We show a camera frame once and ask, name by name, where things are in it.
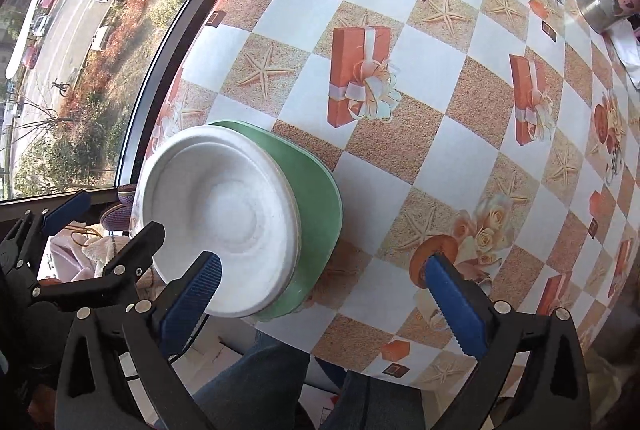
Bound green plate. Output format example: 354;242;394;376
207;120;344;322

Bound checkered printed tablecloth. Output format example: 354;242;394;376
130;0;640;398

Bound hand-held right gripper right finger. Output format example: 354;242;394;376
424;253;592;430

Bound blue woven cushion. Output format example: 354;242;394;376
99;183;137;232

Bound white crumpled cloth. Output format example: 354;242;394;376
604;20;640;90

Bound dark window frame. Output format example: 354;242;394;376
0;0;301;211

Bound white cloth bag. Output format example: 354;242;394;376
44;221;153;292

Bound white paper bowl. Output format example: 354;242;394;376
136;125;302;317

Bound grey metal can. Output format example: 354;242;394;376
576;0;627;34

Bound white paper box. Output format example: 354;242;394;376
187;322;263;393

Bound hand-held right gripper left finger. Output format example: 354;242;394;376
55;251;223;430

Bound person's jeans legs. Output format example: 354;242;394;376
192;329;427;430

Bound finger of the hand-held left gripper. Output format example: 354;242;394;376
29;221;167;312
0;190;92;282

